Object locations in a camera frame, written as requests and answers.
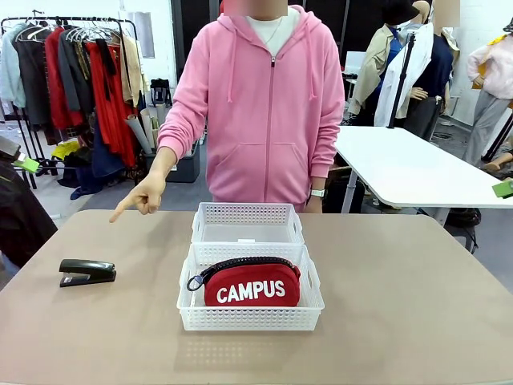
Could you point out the red CAMPUS zipper pouch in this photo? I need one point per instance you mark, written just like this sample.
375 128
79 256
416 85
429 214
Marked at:
250 286

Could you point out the person's left forearm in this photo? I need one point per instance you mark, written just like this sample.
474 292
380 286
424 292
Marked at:
322 160

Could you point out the person's right forearm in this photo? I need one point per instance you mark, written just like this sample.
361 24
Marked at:
168 158

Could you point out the person's right hand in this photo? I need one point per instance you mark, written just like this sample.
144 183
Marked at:
146 196

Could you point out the person's left hand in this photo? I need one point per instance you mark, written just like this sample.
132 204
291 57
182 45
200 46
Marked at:
314 204

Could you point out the yellow bag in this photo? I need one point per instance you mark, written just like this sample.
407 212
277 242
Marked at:
66 150

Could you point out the black fabric cover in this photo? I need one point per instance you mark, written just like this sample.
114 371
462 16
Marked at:
24 216

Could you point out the black bag under table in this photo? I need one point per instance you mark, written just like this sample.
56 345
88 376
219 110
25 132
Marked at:
463 226

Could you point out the navy blue cloth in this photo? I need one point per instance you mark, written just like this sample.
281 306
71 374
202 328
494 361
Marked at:
106 156

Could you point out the red hanging jacket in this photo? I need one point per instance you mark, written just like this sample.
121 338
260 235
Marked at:
60 88

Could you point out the dark grey hanging coat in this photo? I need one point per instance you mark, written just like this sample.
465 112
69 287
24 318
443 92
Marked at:
34 80

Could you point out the white side table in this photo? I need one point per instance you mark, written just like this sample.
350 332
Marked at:
413 168

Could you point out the mannequin in pink sweater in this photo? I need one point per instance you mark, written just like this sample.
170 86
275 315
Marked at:
493 92

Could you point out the light blue hanging garment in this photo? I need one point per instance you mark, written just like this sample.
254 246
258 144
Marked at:
10 64

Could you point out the long red dress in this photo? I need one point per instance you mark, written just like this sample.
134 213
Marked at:
116 112

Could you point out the grey hanging jacket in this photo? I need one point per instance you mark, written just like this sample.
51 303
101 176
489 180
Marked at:
74 72

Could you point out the black stapler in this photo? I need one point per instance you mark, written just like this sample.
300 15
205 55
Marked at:
86 270

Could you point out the rolled paper tubes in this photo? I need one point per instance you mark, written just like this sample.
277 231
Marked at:
144 128

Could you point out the black hanging scarf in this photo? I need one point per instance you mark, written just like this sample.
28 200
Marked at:
106 68

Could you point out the mannequin in navy top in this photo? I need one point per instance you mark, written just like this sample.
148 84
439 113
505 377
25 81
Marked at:
441 72

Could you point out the beige hanging garment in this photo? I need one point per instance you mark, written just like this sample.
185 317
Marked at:
132 72

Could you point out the mannequin in white coat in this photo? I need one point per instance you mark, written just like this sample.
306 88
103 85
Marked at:
421 68

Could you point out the black tripod pole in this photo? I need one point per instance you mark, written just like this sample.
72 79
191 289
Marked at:
402 80

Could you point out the black metal clothes rack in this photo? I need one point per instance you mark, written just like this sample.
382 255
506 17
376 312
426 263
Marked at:
72 20

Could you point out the black backpack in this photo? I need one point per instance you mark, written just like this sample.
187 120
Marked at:
161 92

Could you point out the grey storage bin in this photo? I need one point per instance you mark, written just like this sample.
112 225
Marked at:
186 166

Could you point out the mannequin in beige coat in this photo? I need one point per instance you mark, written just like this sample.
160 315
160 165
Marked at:
378 72

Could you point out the white wrist watch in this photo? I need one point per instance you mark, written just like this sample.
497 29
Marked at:
317 193

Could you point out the white chair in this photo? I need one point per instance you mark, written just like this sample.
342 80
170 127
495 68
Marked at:
354 62

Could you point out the white perforated plastic basket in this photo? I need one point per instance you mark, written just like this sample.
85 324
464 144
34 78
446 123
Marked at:
248 224
250 317

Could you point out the pink zip hoodie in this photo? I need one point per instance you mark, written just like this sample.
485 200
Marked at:
264 120

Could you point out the white t-shirt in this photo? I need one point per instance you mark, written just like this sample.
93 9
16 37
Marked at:
272 32

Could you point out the white wall poster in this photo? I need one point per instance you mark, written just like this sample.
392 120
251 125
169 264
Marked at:
141 34

